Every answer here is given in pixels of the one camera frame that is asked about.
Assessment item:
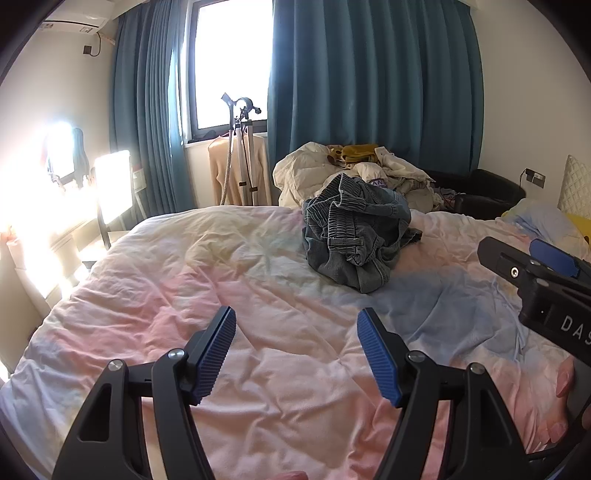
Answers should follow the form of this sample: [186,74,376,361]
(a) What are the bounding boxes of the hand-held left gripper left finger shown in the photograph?
[53,305,237,480]

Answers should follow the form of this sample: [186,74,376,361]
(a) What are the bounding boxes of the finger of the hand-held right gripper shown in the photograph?
[529,238,591,292]
[477,236,546,291]

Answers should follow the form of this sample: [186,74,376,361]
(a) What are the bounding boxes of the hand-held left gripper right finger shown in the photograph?
[357,308,534,480]

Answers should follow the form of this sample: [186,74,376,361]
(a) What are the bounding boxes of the grey denim jeans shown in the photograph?
[302,173,423,294]

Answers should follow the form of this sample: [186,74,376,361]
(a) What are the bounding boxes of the small colourful clothes pile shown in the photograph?
[429,185,462,205]

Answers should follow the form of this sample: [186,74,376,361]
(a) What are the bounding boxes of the pile of cream clothes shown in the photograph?
[272,142,446,214]

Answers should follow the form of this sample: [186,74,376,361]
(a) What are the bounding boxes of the person's right hand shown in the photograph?
[545,357,591,439]

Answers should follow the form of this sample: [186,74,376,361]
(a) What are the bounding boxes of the yellow pillow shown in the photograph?
[566,212,591,246]

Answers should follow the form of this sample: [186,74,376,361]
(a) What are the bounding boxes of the pastel blue pillow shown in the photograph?
[501,198,588,251]

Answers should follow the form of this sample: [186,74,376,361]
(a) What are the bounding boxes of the black leather sofa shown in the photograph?
[422,168,527,220]

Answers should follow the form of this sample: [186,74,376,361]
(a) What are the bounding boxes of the pastel pink bed blanket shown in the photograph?
[0,203,591,480]

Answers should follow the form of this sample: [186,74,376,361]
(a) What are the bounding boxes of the beige padded jacket purple label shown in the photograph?
[355,161,445,213]

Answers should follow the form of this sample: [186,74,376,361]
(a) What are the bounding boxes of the mustard yellow garment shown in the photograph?
[327,144,380,165]

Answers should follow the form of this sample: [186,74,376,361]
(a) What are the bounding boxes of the beige hanging garment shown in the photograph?
[208,131,273,208]

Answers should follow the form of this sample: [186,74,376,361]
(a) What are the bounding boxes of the white desk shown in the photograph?
[0,203,109,315]

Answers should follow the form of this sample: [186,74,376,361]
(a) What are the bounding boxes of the wide blue curtain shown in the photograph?
[267,0,485,185]

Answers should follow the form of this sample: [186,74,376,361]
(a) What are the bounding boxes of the dark hanging garment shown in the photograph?
[71,128,91,188]

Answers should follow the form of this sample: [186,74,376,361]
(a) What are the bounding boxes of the garment steamer stand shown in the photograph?
[219,92,264,206]

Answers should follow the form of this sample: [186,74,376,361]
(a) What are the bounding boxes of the narrow blue curtain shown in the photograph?
[110,0,197,217]

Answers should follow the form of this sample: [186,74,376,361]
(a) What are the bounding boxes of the window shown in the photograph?
[178,0,276,145]

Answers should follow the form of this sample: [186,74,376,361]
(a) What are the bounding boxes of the white air conditioner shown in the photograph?
[41,0,116,35]

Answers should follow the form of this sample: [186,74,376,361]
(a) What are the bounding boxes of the black cable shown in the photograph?
[526,434,579,463]

